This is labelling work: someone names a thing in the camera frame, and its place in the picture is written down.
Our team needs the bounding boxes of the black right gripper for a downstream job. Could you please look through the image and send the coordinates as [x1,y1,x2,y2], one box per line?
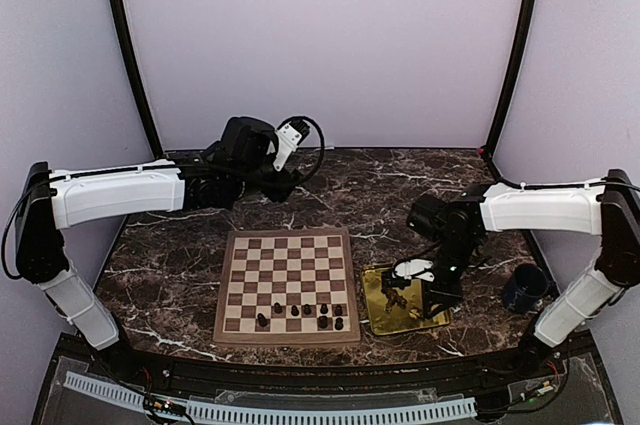
[421,235,480,319]

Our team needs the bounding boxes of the wooden chess board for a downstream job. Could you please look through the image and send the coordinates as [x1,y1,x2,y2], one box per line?
[214,228,361,346]

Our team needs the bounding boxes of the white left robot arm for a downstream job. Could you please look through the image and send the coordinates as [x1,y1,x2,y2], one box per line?
[3,117,310,381]

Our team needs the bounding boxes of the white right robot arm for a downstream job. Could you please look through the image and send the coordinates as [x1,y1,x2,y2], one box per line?
[391,169,639,379]

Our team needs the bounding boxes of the pile of dark chess pieces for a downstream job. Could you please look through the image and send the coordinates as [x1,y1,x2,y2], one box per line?
[381,275,422,319]

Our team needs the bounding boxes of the gold metal tray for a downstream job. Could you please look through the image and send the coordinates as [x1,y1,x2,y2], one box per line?
[361,264,453,336]

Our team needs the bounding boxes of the dark blue mug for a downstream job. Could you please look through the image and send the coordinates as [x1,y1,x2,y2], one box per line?
[501,263,549,315]

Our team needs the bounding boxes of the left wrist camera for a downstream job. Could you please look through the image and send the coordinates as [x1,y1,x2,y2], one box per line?
[269,117,310,172]

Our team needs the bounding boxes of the black front rail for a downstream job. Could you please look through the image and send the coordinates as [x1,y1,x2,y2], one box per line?
[160,359,488,393]

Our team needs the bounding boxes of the left black frame post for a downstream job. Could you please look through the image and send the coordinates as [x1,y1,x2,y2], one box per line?
[109,0,163,158]

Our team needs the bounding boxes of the black frame post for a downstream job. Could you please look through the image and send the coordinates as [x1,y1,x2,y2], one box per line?
[109,0,163,158]
[481,0,536,162]

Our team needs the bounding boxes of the white slotted cable duct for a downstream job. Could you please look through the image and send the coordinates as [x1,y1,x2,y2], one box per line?
[63,371,477,425]

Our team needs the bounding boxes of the right black frame post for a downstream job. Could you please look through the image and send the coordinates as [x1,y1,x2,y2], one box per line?
[481,0,536,162]

